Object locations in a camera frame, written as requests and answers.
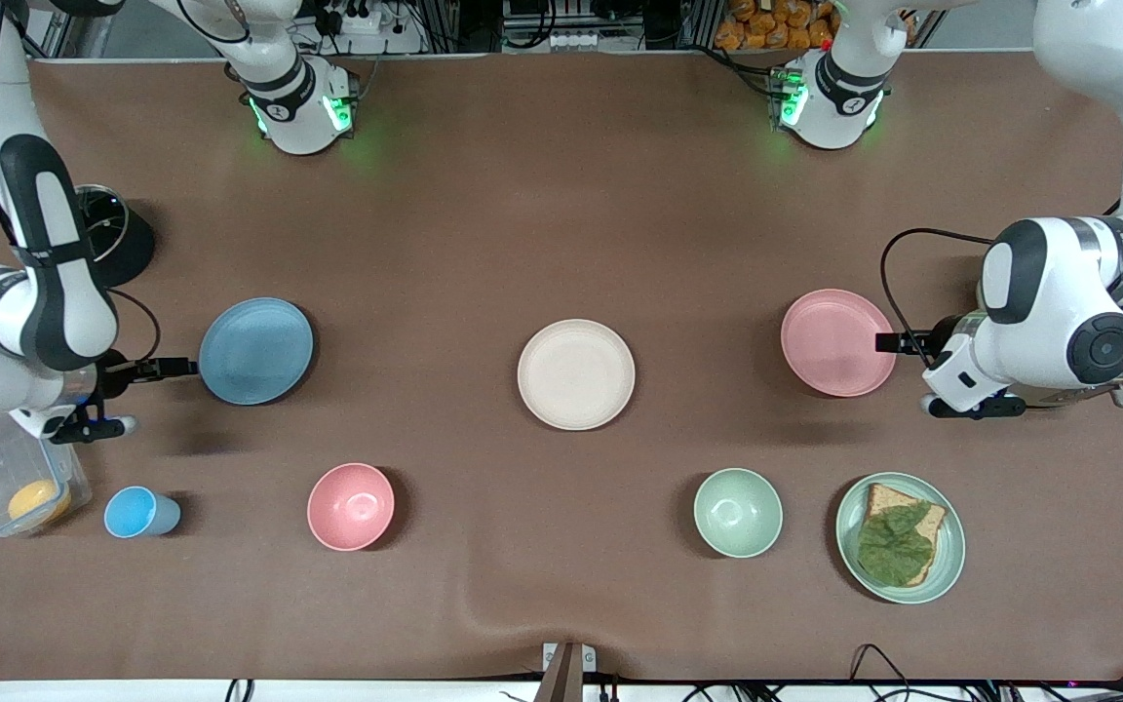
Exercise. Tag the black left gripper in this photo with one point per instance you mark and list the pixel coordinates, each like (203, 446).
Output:
(945, 335)

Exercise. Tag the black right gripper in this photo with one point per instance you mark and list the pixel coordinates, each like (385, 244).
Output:
(114, 376)

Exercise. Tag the pink plate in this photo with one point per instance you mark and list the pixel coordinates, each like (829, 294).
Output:
(838, 343)

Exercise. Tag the blue plate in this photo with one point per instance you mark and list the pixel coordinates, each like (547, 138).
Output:
(254, 351)

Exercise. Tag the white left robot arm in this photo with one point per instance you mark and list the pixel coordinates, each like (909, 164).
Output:
(1059, 292)

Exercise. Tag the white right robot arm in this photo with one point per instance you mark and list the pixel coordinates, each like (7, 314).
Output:
(45, 292)

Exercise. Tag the blue cup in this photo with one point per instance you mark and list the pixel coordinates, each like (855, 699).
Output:
(133, 512)

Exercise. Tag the bread slice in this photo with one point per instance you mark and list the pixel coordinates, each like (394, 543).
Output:
(881, 499)

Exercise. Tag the glass lid blue knob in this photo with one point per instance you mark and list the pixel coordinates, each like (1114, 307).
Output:
(108, 219)

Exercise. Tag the orange round food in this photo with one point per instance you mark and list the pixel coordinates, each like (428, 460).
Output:
(35, 499)

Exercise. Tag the green lettuce leaf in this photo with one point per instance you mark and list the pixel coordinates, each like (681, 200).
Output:
(893, 551)

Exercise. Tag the green plate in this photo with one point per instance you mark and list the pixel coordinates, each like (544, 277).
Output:
(949, 546)

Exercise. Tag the pink bowl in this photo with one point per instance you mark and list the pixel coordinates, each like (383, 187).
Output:
(351, 507)

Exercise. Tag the green bowl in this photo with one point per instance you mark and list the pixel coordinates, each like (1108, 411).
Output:
(738, 513)

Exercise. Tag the beige plate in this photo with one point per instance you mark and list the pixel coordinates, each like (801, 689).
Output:
(576, 374)

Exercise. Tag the orange snack packets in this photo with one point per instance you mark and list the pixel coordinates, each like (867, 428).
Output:
(776, 24)

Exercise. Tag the brown table cloth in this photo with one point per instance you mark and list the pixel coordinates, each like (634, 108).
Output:
(561, 195)

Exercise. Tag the white power strip with plugs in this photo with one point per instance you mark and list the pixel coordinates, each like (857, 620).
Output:
(362, 21)

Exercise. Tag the metal clamp bracket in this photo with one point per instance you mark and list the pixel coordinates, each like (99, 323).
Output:
(566, 673)

